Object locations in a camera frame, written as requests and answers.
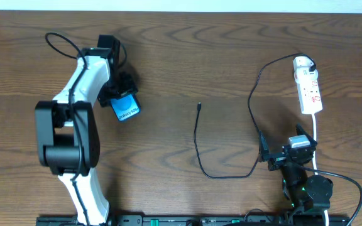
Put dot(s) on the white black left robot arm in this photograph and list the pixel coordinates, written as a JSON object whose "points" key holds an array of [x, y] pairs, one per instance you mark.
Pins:
{"points": [[66, 131]]}

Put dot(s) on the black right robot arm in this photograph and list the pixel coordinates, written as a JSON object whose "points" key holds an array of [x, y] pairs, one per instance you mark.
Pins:
{"points": [[309, 194]]}

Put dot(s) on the white power strip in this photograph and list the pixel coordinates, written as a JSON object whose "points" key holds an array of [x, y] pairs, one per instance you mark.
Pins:
{"points": [[309, 93]]}

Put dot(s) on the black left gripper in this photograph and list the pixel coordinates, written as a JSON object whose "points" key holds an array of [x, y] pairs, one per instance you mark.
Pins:
{"points": [[118, 91]]}

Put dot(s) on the blue Galaxy smartphone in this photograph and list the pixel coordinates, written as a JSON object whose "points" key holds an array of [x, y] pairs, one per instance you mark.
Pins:
{"points": [[125, 107]]}

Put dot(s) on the white USB charger adapter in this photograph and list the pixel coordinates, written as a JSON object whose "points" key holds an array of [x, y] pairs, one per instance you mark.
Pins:
{"points": [[304, 75]]}

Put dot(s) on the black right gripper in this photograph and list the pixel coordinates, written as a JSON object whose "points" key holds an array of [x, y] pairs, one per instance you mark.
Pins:
{"points": [[285, 155]]}

